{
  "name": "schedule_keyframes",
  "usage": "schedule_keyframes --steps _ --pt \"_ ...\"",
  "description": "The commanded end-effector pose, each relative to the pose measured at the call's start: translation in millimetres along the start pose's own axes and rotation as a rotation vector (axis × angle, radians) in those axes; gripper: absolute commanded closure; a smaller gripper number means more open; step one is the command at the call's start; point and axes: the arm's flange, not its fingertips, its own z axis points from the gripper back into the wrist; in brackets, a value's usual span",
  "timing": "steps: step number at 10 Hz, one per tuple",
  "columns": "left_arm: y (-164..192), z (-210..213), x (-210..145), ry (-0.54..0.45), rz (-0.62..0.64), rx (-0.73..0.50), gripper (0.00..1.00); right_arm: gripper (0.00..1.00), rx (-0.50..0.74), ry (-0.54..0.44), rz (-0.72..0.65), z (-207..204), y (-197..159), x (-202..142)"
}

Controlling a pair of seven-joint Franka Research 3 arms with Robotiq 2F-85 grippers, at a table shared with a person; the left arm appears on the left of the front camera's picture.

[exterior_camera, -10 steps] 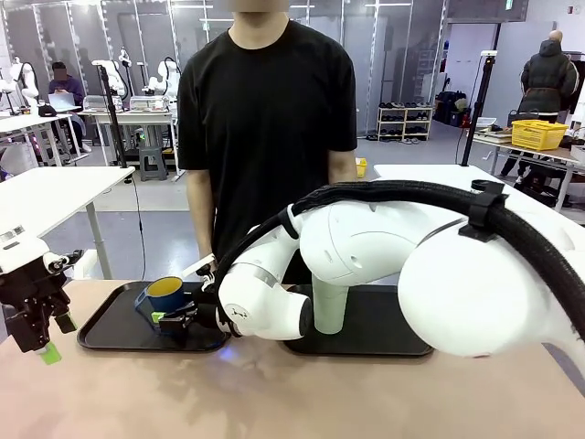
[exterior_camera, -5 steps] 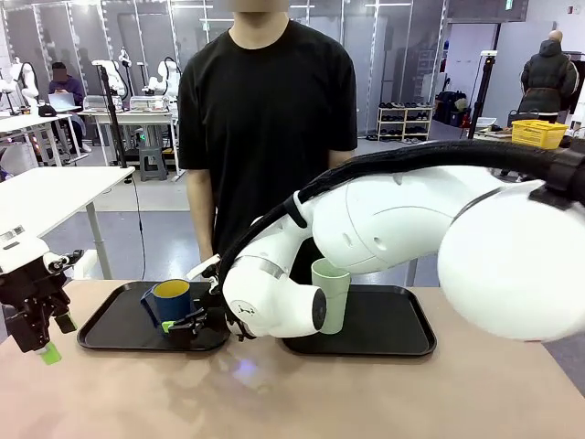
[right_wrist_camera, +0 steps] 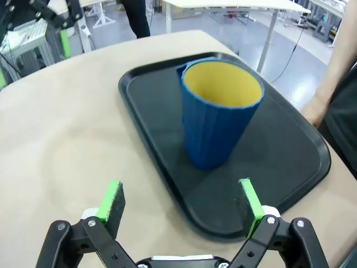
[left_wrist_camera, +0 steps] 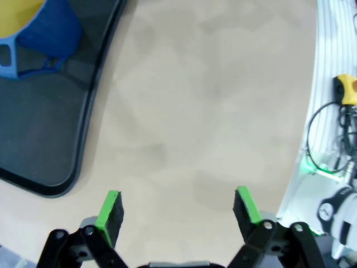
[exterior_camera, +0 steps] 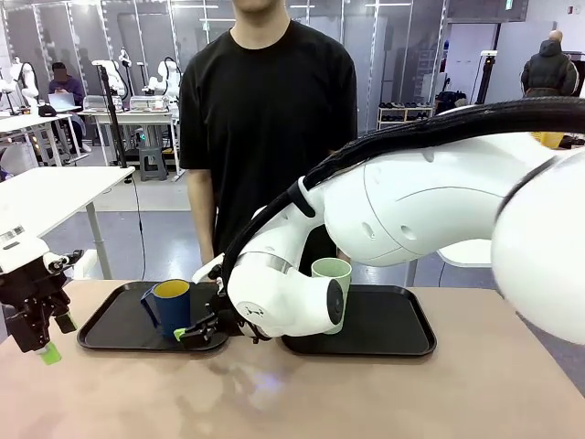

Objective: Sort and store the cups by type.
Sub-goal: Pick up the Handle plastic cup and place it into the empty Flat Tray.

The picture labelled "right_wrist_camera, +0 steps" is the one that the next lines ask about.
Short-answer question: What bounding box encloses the blue mug yellow inside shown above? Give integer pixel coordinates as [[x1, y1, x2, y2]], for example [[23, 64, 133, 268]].
[[176, 57, 265, 171]]

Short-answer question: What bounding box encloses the aluminium profile robot mount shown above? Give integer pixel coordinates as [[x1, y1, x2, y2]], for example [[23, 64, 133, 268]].
[[0, 21, 69, 87]]

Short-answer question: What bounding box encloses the thin black hanging cable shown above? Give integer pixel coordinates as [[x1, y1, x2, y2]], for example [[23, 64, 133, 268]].
[[270, 26, 306, 83]]

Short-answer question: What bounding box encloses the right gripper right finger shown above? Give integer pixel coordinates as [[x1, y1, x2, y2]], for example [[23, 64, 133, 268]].
[[228, 178, 330, 268]]

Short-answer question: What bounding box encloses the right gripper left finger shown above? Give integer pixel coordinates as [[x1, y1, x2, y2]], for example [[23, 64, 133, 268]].
[[35, 180, 137, 268]]

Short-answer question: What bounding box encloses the person in black t-shirt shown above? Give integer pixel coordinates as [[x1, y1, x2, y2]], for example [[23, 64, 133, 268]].
[[317, 55, 357, 181]]

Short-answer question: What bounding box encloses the person in black trousers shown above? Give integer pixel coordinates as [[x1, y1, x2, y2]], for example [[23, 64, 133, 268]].
[[120, 0, 152, 39]]

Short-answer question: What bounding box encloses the person's right forearm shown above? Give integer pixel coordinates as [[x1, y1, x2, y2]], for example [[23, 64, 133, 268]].
[[312, 0, 357, 107]]

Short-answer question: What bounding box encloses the black plastic tray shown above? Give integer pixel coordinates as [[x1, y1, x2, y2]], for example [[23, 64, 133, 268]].
[[118, 51, 332, 243]]

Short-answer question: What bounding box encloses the grey step stool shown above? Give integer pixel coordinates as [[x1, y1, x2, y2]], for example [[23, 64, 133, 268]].
[[312, 19, 337, 43]]

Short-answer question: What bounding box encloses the person's right hand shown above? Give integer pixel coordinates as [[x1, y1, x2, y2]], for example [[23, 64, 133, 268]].
[[300, 92, 331, 128]]

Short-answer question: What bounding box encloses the white desk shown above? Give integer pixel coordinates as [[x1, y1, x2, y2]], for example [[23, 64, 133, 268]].
[[161, 0, 312, 73]]

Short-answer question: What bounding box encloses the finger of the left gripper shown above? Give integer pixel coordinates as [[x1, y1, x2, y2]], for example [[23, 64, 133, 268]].
[[29, 0, 84, 60]]

